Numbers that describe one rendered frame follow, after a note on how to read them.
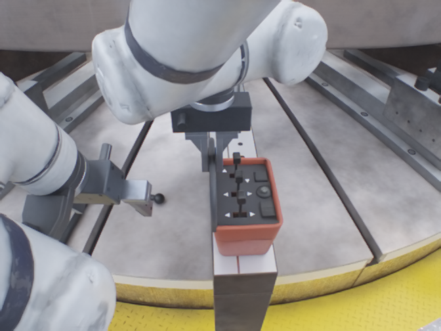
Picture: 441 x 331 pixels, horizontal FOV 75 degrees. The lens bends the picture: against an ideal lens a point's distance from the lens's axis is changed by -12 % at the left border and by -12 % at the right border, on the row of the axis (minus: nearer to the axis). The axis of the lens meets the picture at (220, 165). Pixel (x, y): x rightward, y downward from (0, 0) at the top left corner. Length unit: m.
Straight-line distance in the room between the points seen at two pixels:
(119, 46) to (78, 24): 0.99
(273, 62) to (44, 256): 0.26
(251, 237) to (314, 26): 0.43
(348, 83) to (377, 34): 0.69
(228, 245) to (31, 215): 0.39
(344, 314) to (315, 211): 0.46
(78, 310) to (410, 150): 1.66
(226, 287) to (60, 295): 0.58
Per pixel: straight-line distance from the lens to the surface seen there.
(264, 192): 0.68
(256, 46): 0.32
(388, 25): 1.37
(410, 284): 1.68
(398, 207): 1.49
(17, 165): 0.36
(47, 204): 0.43
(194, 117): 0.53
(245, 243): 0.67
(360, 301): 1.54
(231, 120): 0.53
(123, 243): 1.24
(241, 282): 0.73
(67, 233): 1.30
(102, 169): 0.44
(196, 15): 0.18
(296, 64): 0.35
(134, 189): 0.47
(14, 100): 0.34
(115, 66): 0.26
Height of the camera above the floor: 1.30
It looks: 43 degrees down
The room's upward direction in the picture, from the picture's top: straight up
